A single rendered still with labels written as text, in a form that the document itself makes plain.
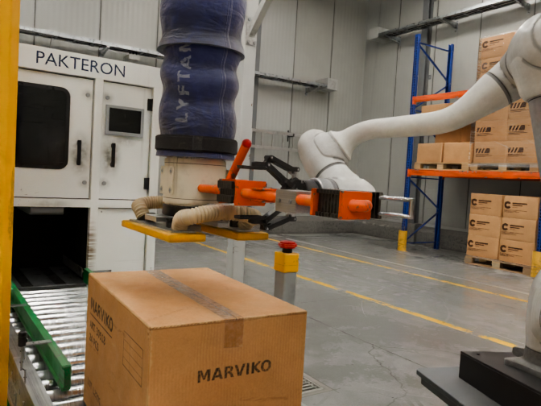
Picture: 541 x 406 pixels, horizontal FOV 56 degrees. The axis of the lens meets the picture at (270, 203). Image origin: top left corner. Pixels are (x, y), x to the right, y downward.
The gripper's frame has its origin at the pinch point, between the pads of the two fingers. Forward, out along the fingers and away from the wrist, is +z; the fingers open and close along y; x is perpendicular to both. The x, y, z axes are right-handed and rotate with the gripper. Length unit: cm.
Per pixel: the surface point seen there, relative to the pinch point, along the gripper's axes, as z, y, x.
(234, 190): 3.9, -0.4, -1.7
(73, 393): 20, 70, 65
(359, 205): 1.5, 0.1, -39.0
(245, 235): -6.9, 11.7, 9.6
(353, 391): -158, 124, 113
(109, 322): 21, 37, 30
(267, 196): 3.0, 0.1, -13.7
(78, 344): 7, 69, 110
